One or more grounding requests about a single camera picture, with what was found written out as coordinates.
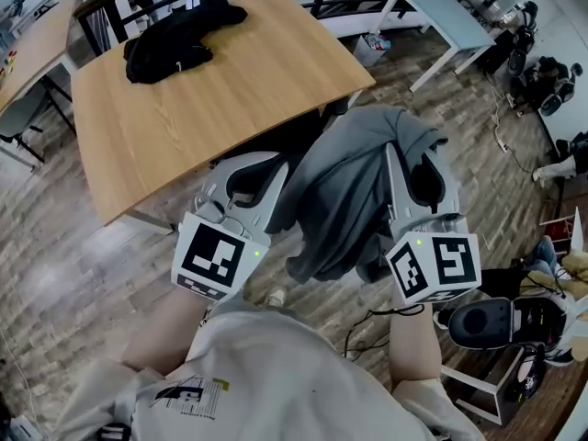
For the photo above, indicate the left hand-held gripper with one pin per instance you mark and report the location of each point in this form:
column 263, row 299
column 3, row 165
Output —
column 211, row 260

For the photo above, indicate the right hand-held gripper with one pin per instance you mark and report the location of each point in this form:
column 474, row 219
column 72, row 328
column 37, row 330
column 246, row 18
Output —
column 450, row 264

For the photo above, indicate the black office chair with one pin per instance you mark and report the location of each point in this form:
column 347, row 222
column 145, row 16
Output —
column 298, row 136

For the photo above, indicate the grey garment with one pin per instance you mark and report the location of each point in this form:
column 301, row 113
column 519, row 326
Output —
column 340, row 177

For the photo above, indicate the black garment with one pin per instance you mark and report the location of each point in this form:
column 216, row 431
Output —
column 174, row 44

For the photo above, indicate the person's left forearm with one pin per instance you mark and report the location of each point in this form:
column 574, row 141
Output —
column 161, row 333

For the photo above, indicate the person's right forearm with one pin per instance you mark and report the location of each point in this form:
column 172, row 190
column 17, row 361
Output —
column 413, row 347

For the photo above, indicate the grey shell chair black legs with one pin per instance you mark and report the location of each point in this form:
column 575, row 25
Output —
column 20, row 113

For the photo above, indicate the large wooden table white legs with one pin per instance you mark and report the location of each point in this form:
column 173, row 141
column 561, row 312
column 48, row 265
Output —
column 184, row 122

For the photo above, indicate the white power strip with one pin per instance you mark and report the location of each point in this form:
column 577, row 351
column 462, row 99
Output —
column 500, row 143

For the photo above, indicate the person's right shoe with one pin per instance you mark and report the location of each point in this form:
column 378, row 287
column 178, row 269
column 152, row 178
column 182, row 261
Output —
column 276, row 297

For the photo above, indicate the grey white backpack unit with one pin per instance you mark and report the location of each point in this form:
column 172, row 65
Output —
column 478, row 324

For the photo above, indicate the bin with colourful packets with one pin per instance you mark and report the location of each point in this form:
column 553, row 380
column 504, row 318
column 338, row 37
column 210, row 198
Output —
column 369, row 53

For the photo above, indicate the beige fabric bundle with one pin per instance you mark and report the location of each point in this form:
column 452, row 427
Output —
column 574, row 269

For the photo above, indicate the pale blue table white legs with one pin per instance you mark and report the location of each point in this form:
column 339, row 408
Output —
column 441, row 16

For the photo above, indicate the small white table dark top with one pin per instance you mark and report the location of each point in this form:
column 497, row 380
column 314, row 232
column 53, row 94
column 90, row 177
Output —
column 473, row 381

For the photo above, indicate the person's beige printed shirt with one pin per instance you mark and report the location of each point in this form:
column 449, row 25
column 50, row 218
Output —
column 275, row 384

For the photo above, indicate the black printed cap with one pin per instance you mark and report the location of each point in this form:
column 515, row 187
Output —
column 530, row 375

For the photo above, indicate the narrow wooden table white legs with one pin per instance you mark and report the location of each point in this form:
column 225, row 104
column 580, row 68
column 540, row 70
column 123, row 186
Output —
column 32, row 58

